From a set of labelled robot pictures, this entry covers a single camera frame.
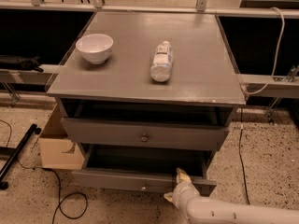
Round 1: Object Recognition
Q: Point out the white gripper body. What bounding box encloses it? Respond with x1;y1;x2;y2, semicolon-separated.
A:
172;181;202;213

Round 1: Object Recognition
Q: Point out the grey top drawer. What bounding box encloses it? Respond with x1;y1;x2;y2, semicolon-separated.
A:
61;118;229;151

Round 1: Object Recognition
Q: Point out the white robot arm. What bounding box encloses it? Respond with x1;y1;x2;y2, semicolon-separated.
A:
164;168;299;224

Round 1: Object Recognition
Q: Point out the clear plastic bottle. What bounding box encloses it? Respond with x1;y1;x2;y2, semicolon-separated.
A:
150;41;173;82

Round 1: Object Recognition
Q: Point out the black cloth bundle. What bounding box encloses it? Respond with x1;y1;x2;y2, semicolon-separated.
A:
0;55;43;72

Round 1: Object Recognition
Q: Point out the grey drawer cabinet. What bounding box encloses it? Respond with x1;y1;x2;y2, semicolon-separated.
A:
46;10;247;179

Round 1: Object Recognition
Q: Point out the black floor cable right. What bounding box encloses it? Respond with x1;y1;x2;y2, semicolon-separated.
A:
238;107;251;205

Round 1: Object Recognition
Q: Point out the grey drawer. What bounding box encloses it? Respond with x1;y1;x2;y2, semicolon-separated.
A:
61;118;229;151
73;145;217;196

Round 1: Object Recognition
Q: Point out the black floor cable left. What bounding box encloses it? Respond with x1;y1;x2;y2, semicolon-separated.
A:
0;119;89;224

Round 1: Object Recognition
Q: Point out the white hanging cable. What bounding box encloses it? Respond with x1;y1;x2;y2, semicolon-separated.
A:
240;7;286;96

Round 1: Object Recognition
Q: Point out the black stand leg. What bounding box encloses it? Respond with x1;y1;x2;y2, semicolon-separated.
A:
0;124;38;190

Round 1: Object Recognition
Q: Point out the black floor cable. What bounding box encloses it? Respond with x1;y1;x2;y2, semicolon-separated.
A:
0;119;89;224
238;107;251;205

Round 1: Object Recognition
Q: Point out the white bowl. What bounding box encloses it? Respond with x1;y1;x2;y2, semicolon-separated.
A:
76;34;114;64

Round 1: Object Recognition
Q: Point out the cardboard box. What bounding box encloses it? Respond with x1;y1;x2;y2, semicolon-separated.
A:
38;106;84;170

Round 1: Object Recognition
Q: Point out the metal rail bracket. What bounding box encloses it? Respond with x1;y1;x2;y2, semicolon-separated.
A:
265;65;299;125

